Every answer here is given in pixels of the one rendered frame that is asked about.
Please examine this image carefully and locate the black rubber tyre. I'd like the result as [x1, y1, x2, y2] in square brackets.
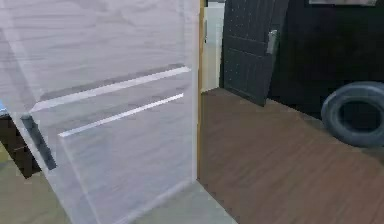
[320, 81, 384, 149]

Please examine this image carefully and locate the dark grey door handle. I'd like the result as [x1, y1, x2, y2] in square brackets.
[20, 113, 58, 171]

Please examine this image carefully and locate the dark brown cabinet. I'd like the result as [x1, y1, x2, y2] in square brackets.
[0, 114, 42, 180]

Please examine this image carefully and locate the white room door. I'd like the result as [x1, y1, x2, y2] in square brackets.
[0, 0, 202, 224]

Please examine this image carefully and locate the dark grey room door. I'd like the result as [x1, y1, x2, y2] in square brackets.
[219, 0, 290, 108]

